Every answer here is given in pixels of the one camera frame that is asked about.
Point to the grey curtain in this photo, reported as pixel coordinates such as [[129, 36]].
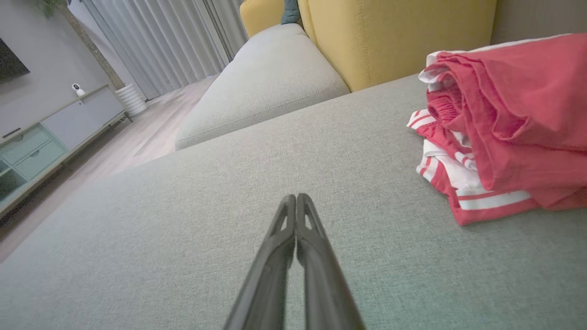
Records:
[[160, 41]]

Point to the potted indoor tree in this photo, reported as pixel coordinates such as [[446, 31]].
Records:
[[94, 50]]

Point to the black television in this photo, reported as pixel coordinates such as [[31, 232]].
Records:
[[10, 62]]

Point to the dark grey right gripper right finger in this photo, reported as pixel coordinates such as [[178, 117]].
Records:
[[323, 284]]

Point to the black remote control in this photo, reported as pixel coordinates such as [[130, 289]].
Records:
[[11, 132]]

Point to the red shorts with elastic waistband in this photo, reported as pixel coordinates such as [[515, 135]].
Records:
[[527, 105]]

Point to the grey tv cabinet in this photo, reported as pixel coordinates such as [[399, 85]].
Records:
[[78, 123]]

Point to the teal cushion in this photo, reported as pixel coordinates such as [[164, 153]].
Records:
[[291, 11]]

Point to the white security camera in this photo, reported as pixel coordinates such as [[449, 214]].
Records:
[[78, 90]]

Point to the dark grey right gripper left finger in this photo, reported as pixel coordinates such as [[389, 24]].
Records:
[[270, 275]]

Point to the white ribbed planter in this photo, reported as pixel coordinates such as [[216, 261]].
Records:
[[131, 100]]

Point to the yellow and grey sofa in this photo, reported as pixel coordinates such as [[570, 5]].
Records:
[[229, 220]]

